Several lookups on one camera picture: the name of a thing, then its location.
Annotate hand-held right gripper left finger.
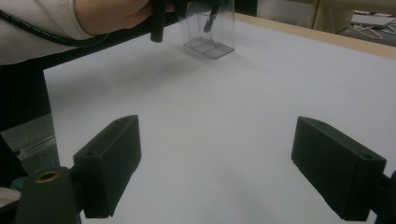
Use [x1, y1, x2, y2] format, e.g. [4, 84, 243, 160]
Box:
[72, 114, 143, 219]

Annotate clear acrylic organizer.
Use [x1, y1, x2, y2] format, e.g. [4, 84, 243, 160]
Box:
[177, 0, 236, 60]

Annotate white table mat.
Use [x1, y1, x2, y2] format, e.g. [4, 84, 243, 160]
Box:
[42, 13, 396, 224]

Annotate black makeup brush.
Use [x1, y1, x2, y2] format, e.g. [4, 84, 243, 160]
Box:
[203, 0, 223, 35]

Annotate metal floor rail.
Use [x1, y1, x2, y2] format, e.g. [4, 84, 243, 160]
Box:
[16, 134, 59, 161]

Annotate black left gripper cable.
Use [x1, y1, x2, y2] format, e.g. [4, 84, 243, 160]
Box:
[0, 8, 112, 49]

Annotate white cord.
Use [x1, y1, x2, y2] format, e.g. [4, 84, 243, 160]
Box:
[345, 23, 396, 41]

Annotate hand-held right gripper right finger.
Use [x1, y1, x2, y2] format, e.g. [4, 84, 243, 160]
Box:
[290, 116, 388, 222]

